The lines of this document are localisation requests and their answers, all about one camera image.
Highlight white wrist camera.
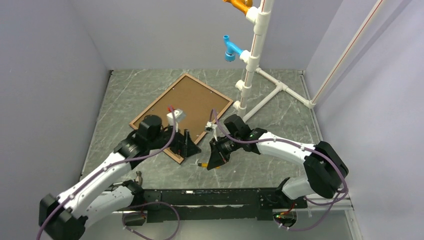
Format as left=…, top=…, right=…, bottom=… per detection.
left=205, top=121, right=218, bottom=141
left=166, top=106, right=186, bottom=132

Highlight blue picture frame with photo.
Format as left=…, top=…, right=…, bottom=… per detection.
left=129, top=73, right=233, bottom=164

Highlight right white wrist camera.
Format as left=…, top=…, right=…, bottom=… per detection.
left=205, top=121, right=218, bottom=141

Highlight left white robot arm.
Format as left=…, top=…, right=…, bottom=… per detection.
left=36, top=109, right=201, bottom=240

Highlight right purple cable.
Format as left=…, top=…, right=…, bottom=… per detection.
left=209, top=108, right=350, bottom=232

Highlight aluminium extrusion frame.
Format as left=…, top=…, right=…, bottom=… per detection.
left=105, top=185, right=352, bottom=230

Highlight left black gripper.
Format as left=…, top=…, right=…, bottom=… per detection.
left=148, top=120, right=201, bottom=158

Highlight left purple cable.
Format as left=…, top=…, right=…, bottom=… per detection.
left=35, top=105, right=181, bottom=240

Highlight white diagonal PVC pole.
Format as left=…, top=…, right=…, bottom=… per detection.
left=309, top=0, right=384, bottom=109

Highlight white PVC pipe stand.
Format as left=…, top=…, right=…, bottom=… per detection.
left=231, top=0, right=317, bottom=123

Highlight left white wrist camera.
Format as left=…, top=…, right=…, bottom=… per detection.
left=166, top=106, right=186, bottom=132

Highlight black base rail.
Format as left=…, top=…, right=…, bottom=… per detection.
left=122, top=187, right=308, bottom=223

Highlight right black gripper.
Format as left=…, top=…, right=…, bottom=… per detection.
left=207, top=134, right=242, bottom=170

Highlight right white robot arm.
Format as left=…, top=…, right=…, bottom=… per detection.
left=206, top=114, right=349, bottom=208

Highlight yellow handled screwdriver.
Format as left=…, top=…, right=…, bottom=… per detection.
left=190, top=162, right=208, bottom=168

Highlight purple cable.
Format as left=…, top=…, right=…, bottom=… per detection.
left=209, top=108, right=350, bottom=232
left=35, top=105, right=181, bottom=240

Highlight orange pipe fitting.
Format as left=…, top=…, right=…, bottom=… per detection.
left=223, top=0, right=253, bottom=15

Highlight blue pipe fitting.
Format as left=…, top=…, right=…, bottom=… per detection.
left=223, top=35, right=244, bottom=62

